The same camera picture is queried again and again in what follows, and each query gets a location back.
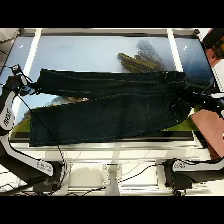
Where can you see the dark blue jeans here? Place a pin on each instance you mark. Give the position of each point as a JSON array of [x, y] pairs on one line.
[[110, 113]]

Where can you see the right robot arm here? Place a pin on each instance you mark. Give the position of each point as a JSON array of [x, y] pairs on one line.
[[186, 166]]

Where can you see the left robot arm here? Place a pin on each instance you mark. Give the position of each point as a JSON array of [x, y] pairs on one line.
[[7, 116]]

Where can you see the brown garment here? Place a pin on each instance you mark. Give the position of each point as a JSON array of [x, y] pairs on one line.
[[211, 128]]

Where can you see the silver frame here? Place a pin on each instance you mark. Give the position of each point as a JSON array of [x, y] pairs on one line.
[[112, 176]]

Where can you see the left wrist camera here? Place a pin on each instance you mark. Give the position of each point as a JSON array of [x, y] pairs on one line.
[[15, 69]]

